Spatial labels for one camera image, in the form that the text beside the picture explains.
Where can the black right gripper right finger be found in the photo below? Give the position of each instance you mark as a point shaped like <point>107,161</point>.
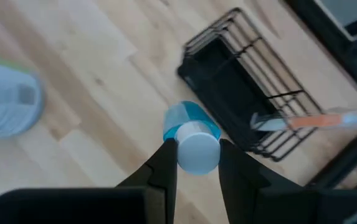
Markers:
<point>237,180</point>

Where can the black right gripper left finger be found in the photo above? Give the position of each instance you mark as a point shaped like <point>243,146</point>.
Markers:
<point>162,174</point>

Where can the blue mouthwash bottle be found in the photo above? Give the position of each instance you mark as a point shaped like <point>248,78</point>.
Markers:
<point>197,149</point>

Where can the green white wipes canister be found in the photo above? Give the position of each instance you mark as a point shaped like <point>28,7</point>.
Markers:
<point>7,99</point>

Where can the black aluminium frame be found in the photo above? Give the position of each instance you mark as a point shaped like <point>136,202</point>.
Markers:
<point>327,31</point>

